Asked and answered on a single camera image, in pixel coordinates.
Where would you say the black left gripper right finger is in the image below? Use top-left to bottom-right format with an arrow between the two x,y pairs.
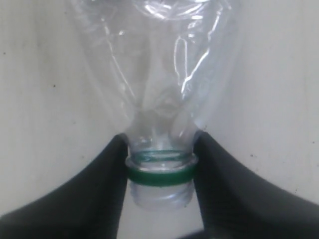
194,131 -> 319,239

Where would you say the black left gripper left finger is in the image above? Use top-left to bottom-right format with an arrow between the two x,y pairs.
0,135 -> 128,239

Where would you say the clear plastic bottle green label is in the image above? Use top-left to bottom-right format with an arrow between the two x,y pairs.
65,0 -> 241,210

